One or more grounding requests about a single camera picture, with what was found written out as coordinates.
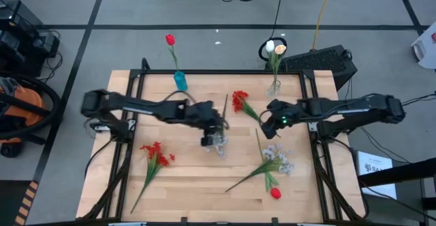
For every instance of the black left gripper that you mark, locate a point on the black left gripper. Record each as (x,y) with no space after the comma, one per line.
(206,115)

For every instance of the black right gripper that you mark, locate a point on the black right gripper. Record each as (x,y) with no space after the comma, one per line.
(286,118)

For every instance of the white flower bunch green stems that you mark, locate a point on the white flower bunch green stems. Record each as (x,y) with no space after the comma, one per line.
(272,164)
(219,147)

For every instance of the small red flower bunch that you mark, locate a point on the small red flower bunch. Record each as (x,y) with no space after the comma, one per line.
(238,101)

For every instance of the red tulip long green stem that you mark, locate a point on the red tulip long green stem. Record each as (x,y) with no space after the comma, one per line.
(170,39)
(276,193)

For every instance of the large red flower bunch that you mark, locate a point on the large red flower bunch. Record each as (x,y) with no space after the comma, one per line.
(155,154)

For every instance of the peach tulip green stem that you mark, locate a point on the peach tulip green stem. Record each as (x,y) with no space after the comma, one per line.
(280,49)

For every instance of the white tulip green stem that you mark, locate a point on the white tulip green stem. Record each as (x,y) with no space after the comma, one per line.
(269,45)

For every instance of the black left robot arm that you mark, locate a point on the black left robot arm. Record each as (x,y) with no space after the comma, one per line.
(112,101)

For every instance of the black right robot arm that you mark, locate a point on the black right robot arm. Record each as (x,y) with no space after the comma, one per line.
(357,108)

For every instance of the clear glass vase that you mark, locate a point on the clear glass vase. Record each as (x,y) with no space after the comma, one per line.
(273,90)

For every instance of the teal glass vase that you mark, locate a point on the teal glass vase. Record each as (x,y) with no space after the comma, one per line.
(181,81)

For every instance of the black perforated computer case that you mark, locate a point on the black perforated computer case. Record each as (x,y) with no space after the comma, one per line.
(320,62)

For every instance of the white printed box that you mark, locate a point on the white printed box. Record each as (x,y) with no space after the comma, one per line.
(374,161)

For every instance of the black beam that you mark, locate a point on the black beam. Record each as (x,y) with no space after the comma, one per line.
(395,175)

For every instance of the orange vacuum cleaner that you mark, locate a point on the orange vacuum cleaner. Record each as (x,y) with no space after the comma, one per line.
(58,103)
(24,107)

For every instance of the white plastic object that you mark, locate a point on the white plastic object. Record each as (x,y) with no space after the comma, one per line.
(425,52)

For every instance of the black equipment cases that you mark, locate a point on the black equipment cases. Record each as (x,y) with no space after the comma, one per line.
(20,45)

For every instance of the black mat striped edge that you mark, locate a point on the black mat striped edge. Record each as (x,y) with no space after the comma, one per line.
(10,202)

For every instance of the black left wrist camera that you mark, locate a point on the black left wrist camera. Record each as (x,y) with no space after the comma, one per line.
(207,140)

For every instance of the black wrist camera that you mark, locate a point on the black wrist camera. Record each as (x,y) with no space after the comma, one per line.
(207,140)
(275,105)

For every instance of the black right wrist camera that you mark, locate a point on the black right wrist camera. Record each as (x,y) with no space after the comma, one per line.
(275,105)

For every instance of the black metal table frame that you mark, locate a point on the black metal table frame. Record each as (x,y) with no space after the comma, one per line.
(221,71)

